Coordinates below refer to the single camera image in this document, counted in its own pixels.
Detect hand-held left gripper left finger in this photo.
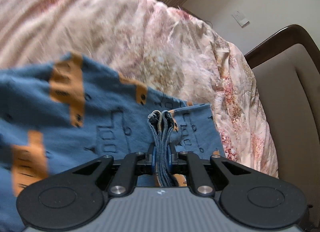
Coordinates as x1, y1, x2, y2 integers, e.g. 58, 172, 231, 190
61, 145, 157, 196

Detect floral pink bed blanket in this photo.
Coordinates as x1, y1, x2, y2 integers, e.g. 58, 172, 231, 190
0, 0, 279, 179

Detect brown padded headboard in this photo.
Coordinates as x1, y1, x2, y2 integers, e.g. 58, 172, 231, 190
244, 24, 320, 232

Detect white wall socket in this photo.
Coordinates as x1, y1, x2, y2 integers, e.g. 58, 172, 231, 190
232, 11, 250, 27

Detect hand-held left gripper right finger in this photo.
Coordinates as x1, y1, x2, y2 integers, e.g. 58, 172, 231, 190
168, 145, 258, 196

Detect blue pants with orange print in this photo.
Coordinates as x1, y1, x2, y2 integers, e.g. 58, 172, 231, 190
0, 52, 227, 232

